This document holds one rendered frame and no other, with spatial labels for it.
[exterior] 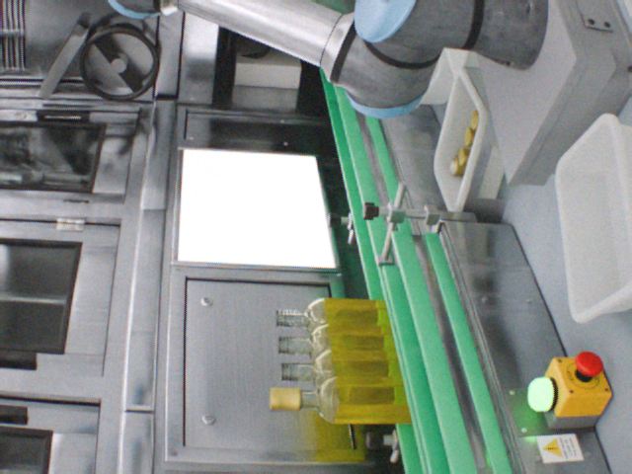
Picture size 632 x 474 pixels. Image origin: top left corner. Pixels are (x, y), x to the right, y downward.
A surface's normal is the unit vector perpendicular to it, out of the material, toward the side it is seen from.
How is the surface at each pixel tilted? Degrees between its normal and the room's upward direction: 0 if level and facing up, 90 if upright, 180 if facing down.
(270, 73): 90
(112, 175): 90
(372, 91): 65
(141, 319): 90
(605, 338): 0
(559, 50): 1
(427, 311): 90
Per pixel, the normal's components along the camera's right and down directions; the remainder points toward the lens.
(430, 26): 0.08, 0.72
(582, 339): -0.99, -0.05
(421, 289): 0.14, -0.78
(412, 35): 0.04, 0.88
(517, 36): -0.21, 0.61
